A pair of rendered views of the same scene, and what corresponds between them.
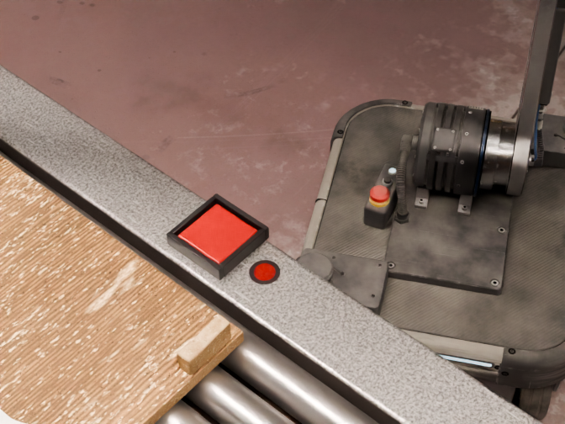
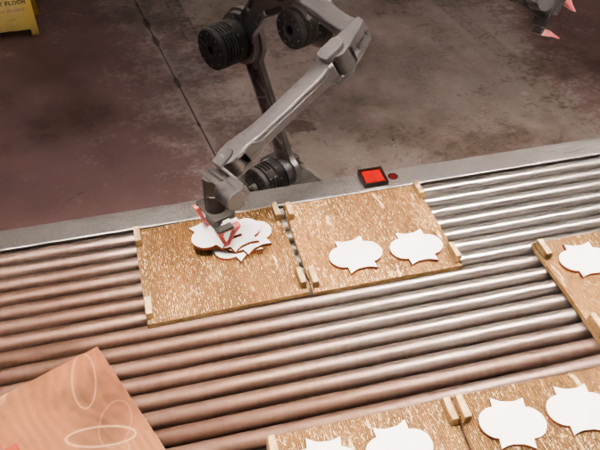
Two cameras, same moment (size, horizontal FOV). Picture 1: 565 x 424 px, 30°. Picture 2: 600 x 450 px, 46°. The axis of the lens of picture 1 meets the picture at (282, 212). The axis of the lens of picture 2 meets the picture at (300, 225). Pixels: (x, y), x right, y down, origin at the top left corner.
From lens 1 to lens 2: 1.70 m
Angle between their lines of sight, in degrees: 39
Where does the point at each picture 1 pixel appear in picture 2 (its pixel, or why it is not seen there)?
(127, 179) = (329, 186)
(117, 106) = not seen: hidden behind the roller
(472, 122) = (272, 162)
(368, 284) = not seen: hidden behind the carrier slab
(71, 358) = (398, 217)
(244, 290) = (395, 182)
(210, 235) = (373, 177)
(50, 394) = (407, 225)
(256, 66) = not seen: hidden behind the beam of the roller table
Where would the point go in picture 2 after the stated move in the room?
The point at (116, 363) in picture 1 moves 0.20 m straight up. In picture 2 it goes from (407, 209) to (414, 154)
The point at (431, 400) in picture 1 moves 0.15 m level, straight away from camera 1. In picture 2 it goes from (460, 168) to (423, 146)
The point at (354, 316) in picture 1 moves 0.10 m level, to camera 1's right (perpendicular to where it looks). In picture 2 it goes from (422, 168) to (437, 152)
